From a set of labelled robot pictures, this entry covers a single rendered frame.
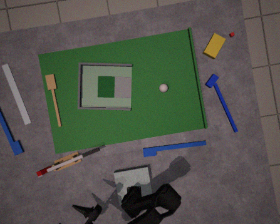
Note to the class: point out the grey flat bar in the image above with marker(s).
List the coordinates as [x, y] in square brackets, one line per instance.
[16, 94]

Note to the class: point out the green putting mat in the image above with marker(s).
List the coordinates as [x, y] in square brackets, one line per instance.
[157, 59]

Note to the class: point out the white golf ball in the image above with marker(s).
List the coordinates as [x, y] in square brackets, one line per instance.
[163, 88]

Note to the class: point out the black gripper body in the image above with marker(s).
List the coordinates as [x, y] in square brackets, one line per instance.
[94, 214]

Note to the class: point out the yellow rectangular block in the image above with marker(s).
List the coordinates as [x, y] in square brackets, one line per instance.
[214, 46]

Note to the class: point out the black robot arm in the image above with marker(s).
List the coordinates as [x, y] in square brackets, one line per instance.
[165, 196]

